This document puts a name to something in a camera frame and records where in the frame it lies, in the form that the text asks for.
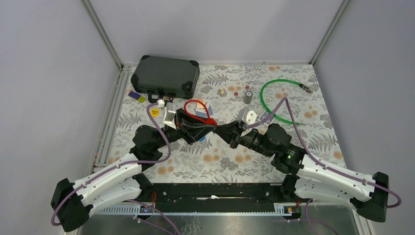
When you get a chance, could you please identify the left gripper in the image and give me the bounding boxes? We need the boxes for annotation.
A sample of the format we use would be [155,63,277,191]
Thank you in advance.
[153,108,216,149]

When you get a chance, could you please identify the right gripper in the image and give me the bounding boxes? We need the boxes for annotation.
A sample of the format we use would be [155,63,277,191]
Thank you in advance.
[213,118,275,157]

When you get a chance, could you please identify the red cable lock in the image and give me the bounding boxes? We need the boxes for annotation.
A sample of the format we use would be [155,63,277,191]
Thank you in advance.
[184,99,217,126]

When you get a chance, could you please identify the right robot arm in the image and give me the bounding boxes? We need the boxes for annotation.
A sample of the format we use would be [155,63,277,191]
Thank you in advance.
[180,121,389,223]

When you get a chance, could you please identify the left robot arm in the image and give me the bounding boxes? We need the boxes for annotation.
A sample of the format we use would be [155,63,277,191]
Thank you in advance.
[51,108,217,232]

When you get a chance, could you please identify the blue-backed playing card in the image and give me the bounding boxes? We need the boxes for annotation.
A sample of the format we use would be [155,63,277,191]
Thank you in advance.
[195,106,213,118]

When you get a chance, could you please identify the nine of spades card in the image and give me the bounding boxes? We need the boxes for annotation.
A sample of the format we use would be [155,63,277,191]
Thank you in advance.
[195,105,211,114]

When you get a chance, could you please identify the yellow big blind chip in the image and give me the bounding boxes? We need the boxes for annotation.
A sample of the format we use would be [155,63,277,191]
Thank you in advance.
[150,108,161,117]

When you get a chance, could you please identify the grey patterned cylinder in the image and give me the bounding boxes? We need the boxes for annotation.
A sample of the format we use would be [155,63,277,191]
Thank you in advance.
[243,91,253,104]

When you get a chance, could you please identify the yellow-green toy brick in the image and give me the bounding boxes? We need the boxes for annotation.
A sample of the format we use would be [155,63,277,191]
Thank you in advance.
[137,96,146,103]

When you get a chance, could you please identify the dark green carrying case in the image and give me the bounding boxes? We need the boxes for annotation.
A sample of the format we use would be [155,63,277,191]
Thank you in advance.
[130,55,200,103]

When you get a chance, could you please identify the blue toy brick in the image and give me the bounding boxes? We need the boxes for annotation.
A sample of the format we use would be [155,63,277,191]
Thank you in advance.
[128,91,141,100]

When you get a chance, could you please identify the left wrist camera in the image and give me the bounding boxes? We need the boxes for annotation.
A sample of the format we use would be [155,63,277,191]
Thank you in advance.
[162,102,177,129]

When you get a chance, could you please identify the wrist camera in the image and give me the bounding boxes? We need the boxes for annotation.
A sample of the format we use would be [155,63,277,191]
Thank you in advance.
[162,102,177,129]
[236,108,257,125]

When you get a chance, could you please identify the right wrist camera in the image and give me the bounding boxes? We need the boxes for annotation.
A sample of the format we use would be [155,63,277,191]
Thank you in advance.
[236,108,257,125]

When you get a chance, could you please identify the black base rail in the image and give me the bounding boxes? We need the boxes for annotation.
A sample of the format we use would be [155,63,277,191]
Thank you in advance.
[133,174,307,214]

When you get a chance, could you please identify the green cable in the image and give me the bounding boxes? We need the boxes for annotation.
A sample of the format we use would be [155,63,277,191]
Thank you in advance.
[259,78,315,125]

